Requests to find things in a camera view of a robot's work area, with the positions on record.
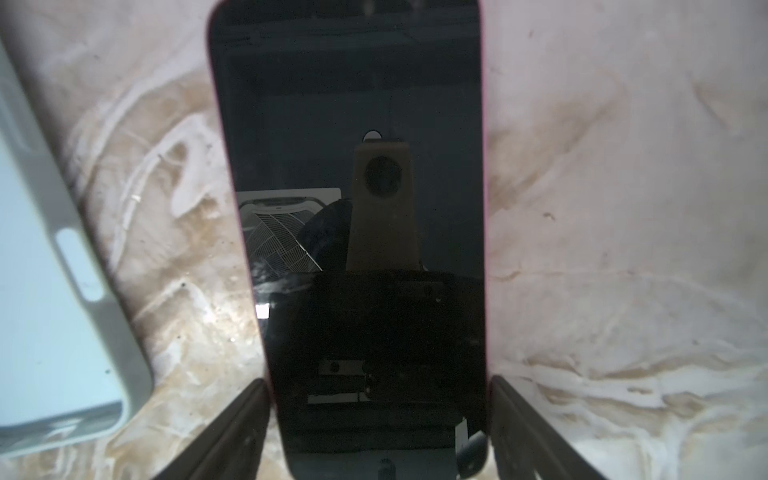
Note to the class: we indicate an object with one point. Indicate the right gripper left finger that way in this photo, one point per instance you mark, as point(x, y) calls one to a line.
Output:
point(231, 446)

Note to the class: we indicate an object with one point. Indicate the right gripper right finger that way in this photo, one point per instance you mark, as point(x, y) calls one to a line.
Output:
point(525, 445)

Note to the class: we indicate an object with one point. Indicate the light blue phone case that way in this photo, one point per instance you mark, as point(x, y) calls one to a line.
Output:
point(71, 367)

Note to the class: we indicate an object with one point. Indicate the black phone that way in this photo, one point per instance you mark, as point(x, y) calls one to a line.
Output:
point(354, 134)

